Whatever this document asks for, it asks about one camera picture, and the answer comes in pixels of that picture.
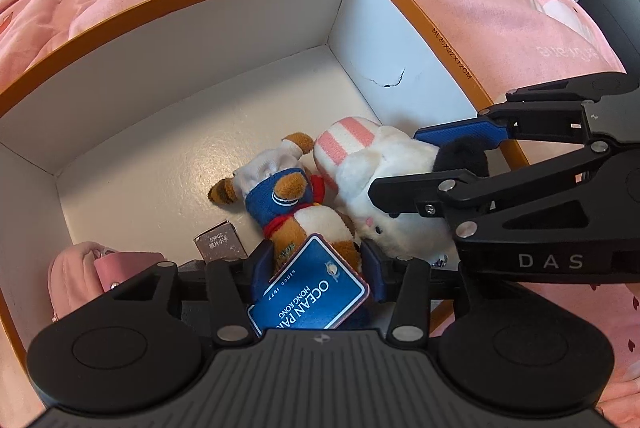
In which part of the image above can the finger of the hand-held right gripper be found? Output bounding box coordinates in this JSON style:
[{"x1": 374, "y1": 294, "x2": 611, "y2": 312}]
[
  {"x1": 413, "y1": 72, "x2": 640, "y2": 150},
  {"x1": 367, "y1": 141, "x2": 609, "y2": 237}
]

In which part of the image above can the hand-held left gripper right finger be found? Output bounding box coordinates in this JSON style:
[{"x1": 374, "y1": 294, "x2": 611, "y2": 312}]
[{"x1": 360, "y1": 239, "x2": 507, "y2": 344}]

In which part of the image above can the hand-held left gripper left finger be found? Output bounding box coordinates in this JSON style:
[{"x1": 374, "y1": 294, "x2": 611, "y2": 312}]
[{"x1": 110, "y1": 240, "x2": 275, "y2": 345}]

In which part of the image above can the brown card box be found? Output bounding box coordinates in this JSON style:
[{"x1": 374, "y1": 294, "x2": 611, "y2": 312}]
[{"x1": 194, "y1": 219, "x2": 249, "y2": 263}]

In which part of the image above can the blue hang tag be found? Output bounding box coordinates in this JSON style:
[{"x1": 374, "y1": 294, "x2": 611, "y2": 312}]
[{"x1": 246, "y1": 233, "x2": 370, "y2": 334}]

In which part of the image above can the white plush toy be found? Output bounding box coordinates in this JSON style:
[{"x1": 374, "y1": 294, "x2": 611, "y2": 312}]
[{"x1": 312, "y1": 117, "x2": 491, "y2": 259}]

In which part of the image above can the tiger plush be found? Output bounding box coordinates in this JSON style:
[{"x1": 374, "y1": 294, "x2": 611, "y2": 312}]
[{"x1": 207, "y1": 132, "x2": 363, "y2": 274}]

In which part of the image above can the orange cardboard box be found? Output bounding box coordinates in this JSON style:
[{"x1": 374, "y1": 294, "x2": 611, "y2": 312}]
[{"x1": 0, "y1": 0, "x2": 531, "y2": 359}]

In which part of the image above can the pink fabric pouch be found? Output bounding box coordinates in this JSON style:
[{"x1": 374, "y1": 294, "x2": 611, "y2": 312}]
[{"x1": 47, "y1": 242, "x2": 108, "y2": 324}]

